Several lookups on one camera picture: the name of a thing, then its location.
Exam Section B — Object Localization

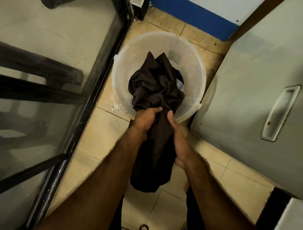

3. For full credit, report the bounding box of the translucent white plastic bucket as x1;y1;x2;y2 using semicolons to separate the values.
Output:
111;31;207;124

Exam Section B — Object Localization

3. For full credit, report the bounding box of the person's left forearm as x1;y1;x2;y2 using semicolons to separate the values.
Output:
35;128;147;230

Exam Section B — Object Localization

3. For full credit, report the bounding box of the white appliance with blue base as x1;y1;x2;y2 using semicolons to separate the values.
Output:
150;0;265;41

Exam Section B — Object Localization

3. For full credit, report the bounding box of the white washing machine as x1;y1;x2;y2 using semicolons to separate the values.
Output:
189;0;303;199

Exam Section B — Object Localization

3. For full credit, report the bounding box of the dark wooden furniture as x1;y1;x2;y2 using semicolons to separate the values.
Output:
0;41;85;105

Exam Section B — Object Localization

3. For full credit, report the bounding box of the person's right hand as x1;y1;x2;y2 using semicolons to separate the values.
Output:
167;110;202;170

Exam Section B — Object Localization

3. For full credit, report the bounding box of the black eyelet curtain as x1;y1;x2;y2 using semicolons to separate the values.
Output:
128;51;186;193

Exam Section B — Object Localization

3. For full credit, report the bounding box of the person's left hand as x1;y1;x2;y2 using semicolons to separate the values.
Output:
134;106;164;142

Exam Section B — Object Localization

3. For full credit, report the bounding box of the person's right forearm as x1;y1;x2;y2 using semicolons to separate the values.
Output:
184;154;256;230

